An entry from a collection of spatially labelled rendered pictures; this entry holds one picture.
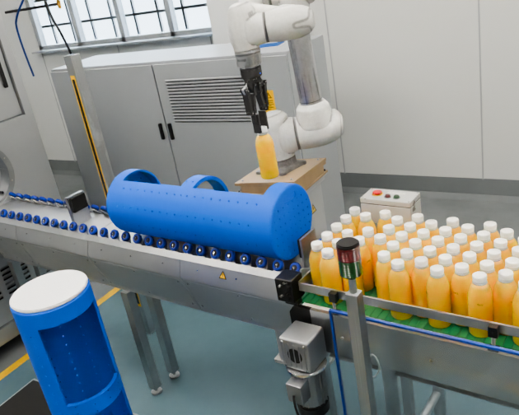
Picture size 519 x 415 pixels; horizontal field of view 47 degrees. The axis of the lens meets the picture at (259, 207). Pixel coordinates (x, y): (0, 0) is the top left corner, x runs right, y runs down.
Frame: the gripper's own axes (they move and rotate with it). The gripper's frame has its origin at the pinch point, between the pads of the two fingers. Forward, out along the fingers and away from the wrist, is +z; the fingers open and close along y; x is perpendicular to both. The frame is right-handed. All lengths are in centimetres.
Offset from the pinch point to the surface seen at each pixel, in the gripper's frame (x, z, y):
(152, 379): -88, 134, 15
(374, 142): -89, 103, -260
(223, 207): -10.9, 27.6, 17.0
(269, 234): 10.4, 34.4, 19.5
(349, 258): 56, 23, 44
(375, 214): 32, 42, -18
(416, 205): 46, 39, -24
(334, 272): 36, 43, 23
